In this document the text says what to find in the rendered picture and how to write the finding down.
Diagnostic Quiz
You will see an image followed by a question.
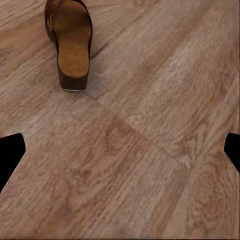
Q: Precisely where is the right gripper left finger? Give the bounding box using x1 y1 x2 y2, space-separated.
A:
0 133 26 193

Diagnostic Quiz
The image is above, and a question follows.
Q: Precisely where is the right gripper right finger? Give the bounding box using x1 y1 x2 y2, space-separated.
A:
224 132 240 173

